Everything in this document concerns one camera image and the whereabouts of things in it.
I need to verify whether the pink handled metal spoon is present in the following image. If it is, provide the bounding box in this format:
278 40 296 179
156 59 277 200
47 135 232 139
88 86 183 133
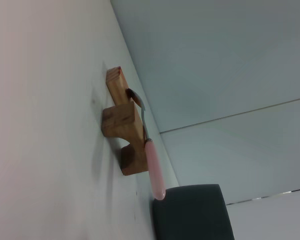
126 88 167 201

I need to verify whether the grey ceramic cup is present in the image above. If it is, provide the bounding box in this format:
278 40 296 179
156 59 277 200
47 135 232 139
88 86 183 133
152 183 236 240

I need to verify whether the dark arched wooden block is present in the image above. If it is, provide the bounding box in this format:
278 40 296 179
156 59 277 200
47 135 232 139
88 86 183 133
101 101 151 177

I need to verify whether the light stained wooden block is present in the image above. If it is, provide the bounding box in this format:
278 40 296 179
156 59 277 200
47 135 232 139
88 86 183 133
105 66 142 109

